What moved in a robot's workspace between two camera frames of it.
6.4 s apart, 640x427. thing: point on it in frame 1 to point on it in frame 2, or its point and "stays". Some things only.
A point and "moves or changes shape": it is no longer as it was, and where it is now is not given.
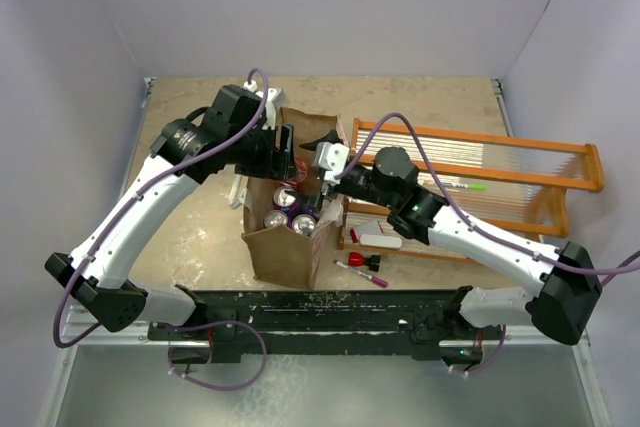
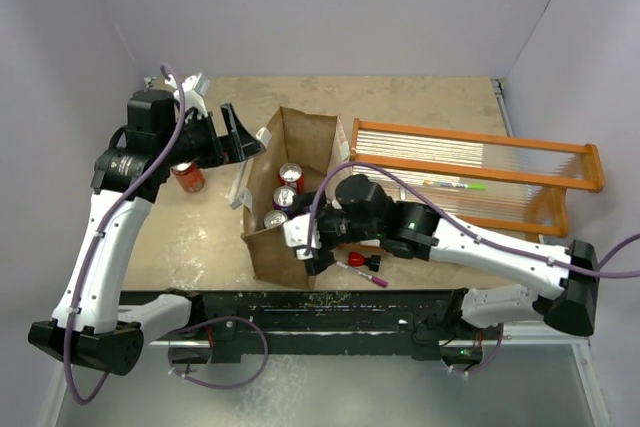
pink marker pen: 376,280 stays
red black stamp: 358,259 stays
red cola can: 301,168 moves or changes shape
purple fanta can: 275,218 stays
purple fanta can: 282,199 stays
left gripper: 276,164 to 236,146
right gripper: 314,202 to 324,256
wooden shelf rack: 520,185 stays
